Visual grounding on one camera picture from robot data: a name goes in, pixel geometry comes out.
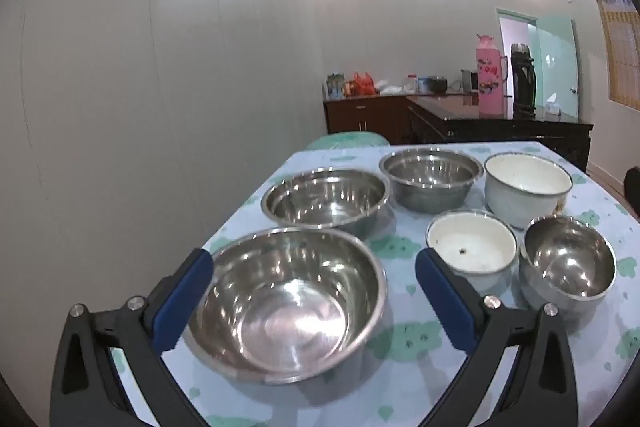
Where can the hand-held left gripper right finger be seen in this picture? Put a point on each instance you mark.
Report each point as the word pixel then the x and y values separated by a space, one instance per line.
pixel 440 297

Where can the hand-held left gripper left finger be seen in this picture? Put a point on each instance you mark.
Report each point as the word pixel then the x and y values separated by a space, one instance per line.
pixel 180 302

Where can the small white enamel bowl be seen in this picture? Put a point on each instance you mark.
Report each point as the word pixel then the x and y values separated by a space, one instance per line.
pixel 475 242

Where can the large steel bowl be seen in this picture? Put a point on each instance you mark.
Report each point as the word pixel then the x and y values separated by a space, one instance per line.
pixel 280 317

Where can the medium steel bowl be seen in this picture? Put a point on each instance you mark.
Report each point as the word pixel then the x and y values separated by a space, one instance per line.
pixel 325 202
pixel 430 179

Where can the small deep steel bowl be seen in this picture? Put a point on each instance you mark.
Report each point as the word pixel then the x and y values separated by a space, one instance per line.
pixel 565 257

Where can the large white enamel bowl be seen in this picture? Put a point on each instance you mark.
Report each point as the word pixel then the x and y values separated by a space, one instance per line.
pixel 525 177

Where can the cloud print tablecloth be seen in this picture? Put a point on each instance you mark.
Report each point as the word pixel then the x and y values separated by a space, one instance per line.
pixel 400 377

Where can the dark wooden table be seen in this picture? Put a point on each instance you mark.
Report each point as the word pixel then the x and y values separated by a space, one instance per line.
pixel 500 129

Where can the brown sideboard cabinet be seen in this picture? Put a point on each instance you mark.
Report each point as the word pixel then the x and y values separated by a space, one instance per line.
pixel 365 114

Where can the black pot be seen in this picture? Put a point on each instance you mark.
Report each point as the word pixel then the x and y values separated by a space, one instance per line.
pixel 436 85

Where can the blue label jar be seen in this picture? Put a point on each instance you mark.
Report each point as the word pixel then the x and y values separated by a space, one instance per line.
pixel 423 86

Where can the clear jar with red lid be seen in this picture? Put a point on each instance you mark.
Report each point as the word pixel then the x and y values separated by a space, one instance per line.
pixel 411 84

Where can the white plastic bag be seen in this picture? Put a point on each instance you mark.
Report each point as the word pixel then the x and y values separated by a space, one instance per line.
pixel 389 88

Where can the small silver appliance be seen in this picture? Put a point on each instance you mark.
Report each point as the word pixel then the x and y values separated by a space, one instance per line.
pixel 469 81

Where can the pink thermos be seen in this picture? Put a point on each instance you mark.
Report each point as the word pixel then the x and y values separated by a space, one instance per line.
pixel 490 82

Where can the white tissue box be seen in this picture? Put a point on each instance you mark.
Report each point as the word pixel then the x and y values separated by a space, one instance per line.
pixel 552 107

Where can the dark wooden chair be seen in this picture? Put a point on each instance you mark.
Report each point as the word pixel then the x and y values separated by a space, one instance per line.
pixel 633 187

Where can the orange plastic bag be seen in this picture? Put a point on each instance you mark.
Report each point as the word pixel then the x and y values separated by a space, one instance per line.
pixel 361 85

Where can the black thermos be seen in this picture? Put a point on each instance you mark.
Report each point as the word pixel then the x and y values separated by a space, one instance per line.
pixel 523 87

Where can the blue printed box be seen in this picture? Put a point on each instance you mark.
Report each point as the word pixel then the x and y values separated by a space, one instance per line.
pixel 335 88

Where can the pale green door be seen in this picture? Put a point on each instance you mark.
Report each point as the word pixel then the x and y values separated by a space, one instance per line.
pixel 555 57

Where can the patterned window curtain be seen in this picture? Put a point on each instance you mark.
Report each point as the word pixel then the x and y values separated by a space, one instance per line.
pixel 620 47

